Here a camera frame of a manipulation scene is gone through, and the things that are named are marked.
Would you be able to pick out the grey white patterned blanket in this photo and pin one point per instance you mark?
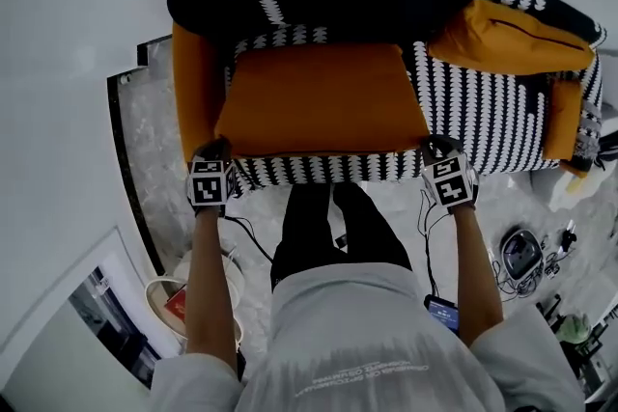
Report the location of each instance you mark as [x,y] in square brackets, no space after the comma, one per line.
[586,135]

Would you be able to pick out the white round side table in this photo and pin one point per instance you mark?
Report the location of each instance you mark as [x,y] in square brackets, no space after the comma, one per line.
[159,304]

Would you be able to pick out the red book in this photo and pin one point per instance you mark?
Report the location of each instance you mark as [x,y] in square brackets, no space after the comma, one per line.
[176,304]

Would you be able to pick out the person's left forearm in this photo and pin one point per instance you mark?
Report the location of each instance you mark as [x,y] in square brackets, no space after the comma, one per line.
[210,294]

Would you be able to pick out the orange sofa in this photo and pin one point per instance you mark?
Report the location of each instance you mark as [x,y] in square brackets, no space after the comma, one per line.
[193,87]

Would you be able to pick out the green bag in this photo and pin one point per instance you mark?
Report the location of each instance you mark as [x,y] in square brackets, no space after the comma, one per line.
[574,328]

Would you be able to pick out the person's right forearm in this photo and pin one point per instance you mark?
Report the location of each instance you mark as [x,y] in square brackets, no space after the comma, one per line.
[478,280]

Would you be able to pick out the round black grey device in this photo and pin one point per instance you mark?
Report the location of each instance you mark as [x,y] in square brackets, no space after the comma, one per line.
[521,253]

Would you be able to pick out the yellow cloth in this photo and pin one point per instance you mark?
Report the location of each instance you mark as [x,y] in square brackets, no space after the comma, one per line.
[575,183]

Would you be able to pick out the black phone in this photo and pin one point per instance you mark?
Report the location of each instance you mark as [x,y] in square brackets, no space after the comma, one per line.
[441,316]

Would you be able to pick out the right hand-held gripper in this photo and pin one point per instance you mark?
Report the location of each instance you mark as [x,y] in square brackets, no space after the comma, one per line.
[454,183]

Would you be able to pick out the person's black trousers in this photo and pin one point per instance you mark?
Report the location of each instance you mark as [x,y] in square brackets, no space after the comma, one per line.
[309,236]

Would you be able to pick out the orange cushion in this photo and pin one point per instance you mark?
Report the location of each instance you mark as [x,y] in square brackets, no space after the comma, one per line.
[318,101]
[483,43]
[562,120]

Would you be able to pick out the small black device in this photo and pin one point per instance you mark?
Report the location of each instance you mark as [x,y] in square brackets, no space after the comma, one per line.
[568,240]

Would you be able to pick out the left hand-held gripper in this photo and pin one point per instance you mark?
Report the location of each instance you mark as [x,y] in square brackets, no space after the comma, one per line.
[210,185]

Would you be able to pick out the person's white t-shirt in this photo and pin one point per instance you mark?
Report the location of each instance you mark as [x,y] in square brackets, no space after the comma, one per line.
[362,352]

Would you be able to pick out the white framed glass door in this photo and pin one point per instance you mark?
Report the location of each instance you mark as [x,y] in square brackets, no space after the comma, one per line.
[58,342]

